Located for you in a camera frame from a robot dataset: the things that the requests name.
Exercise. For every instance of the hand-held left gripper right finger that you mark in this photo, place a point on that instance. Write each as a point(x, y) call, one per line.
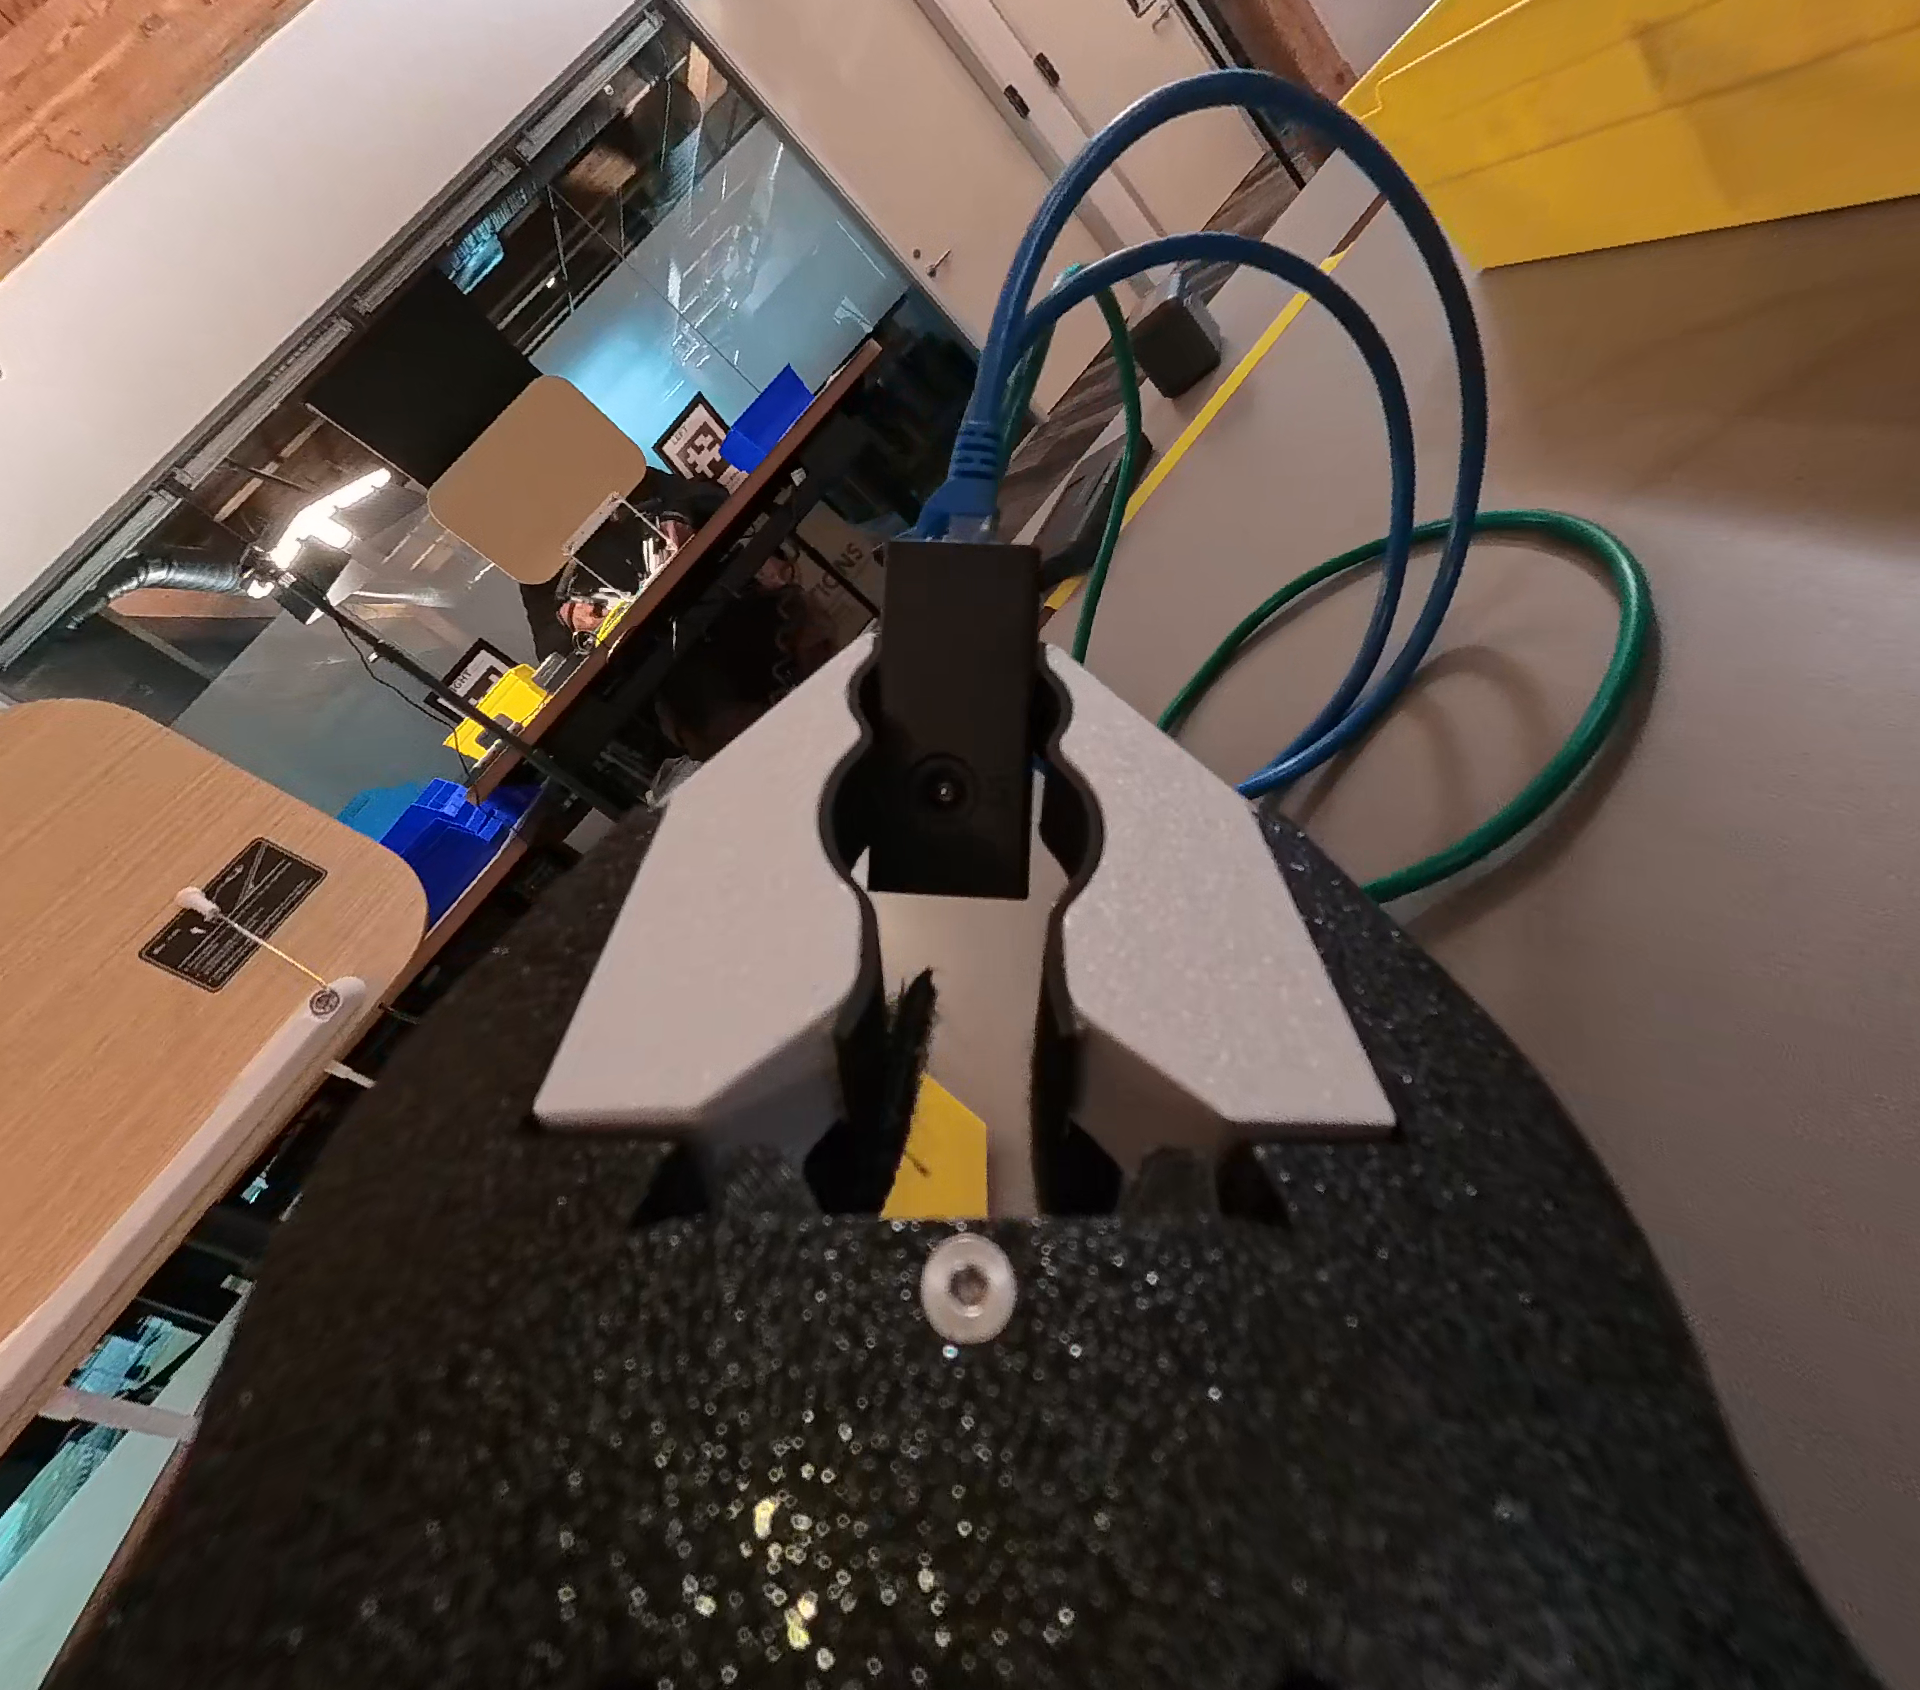
point(1215, 970)

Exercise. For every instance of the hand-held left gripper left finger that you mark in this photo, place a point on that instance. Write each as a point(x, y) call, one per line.
point(705, 955)

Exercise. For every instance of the black ethernet switch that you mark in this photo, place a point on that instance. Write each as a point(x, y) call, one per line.
point(952, 670)

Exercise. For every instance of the yellow plastic bin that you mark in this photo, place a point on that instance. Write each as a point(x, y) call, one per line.
point(1724, 131)

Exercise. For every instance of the brown wooden desk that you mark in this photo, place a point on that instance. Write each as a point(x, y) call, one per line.
point(720, 550)
point(481, 910)

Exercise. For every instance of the blue plastic bins stack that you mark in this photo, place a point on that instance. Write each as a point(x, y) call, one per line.
point(435, 834)

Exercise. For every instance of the small yellow bin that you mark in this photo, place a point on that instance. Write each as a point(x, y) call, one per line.
point(502, 709)

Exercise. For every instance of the framed tag sign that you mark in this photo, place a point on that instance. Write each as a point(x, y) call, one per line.
point(699, 442)
point(464, 679)

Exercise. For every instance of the cardboard box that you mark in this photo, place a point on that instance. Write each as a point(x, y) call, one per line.
point(841, 580)

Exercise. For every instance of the black light stand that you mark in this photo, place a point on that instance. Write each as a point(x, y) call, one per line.
point(390, 655)

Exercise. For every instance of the black power adapter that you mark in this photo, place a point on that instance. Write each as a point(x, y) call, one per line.
point(1103, 505)

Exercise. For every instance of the small wooden screen board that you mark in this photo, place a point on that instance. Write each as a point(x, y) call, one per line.
point(540, 475)

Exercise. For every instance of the small blue bin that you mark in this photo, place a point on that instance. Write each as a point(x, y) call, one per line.
point(768, 422)

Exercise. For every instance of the yellow tape strip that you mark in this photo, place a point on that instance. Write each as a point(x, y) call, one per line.
point(1200, 415)

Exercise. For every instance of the large wooden screen board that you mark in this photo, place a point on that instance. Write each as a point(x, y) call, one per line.
point(121, 970)

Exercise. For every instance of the black battery pack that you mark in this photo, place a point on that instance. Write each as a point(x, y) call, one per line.
point(1178, 340)

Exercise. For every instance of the black fabric panel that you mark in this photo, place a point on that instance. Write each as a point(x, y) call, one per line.
point(404, 384)

